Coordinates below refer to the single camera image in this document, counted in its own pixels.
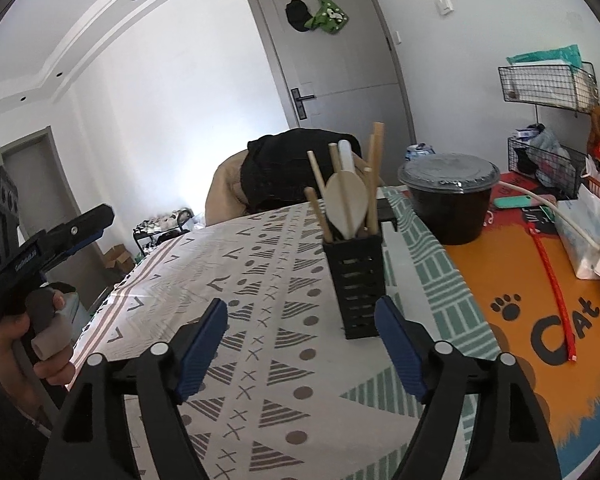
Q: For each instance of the white tube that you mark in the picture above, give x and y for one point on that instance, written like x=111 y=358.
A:
x=570 y=222

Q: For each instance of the black garment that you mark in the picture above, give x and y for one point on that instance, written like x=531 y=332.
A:
x=280 y=170

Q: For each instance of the red strip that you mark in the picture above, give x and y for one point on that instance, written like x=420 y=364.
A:
x=555 y=295

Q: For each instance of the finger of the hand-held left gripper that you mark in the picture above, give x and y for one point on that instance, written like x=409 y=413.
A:
x=82 y=245
x=80 y=225

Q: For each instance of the patterned tablecloth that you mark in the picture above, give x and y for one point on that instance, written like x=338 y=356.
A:
x=280 y=310

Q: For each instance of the pile of wooden chopsticks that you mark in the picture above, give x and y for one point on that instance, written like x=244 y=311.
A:
x=377 y=160

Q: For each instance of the black bowl with clear lid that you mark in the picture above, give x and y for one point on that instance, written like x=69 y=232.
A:
x=455 y=210

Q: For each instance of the person's left forearm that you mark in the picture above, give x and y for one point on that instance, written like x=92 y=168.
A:
x=10 y=410

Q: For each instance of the blue and white packet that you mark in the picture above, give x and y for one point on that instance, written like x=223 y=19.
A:
x=420 y=151

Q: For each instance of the grey interior door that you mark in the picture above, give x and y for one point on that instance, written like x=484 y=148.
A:
x=35 y=170

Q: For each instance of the green hat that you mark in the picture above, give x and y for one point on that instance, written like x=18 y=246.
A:
x=330 y=15

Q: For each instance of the white plastic spoon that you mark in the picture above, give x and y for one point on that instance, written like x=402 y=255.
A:
x=346 y=157

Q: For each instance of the black slotted utensil holder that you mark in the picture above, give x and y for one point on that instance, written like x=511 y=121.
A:
x=355 y=285

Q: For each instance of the orange paw print mat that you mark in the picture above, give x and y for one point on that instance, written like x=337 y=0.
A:
x=520 y=310

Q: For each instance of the white light switch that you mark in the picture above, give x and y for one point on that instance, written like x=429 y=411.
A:
x=444 y=4

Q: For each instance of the cardboard boxes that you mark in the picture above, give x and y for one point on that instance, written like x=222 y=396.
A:
x=117 y=260

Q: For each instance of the person's left hand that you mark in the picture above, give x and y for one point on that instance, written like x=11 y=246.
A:
x=10 y=345

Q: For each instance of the teal plastic bag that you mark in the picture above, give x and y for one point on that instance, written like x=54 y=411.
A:
x=545 y=56

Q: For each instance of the black shoe rack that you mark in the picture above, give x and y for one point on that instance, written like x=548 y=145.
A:
x=162 y=230

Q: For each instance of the black hat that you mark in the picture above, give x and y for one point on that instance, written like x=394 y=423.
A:
x=296 y=15

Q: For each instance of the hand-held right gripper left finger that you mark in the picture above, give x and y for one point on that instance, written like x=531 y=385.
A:
x=202 y=345

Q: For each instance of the wooden spoon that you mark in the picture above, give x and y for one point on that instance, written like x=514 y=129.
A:
x=341 y=200

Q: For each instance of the teal phone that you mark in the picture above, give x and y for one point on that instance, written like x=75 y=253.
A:
x=512 y=202

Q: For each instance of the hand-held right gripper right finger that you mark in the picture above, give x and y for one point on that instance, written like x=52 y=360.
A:
x=400 y=350

